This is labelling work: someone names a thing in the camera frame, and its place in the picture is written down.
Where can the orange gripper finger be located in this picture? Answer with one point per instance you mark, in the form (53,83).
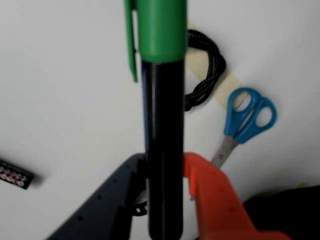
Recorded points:
(220,207)

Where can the dark navy gripper finger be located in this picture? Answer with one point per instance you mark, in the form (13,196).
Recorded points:
(105,210)

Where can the black fabric bag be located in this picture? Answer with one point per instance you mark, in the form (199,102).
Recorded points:
(287,212)

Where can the beige tape strip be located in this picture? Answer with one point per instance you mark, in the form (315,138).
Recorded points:
(228,86)

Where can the green and black marker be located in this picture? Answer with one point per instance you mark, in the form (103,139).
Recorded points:
(165,125)

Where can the black AA battery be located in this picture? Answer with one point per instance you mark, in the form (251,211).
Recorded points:
(15,175)

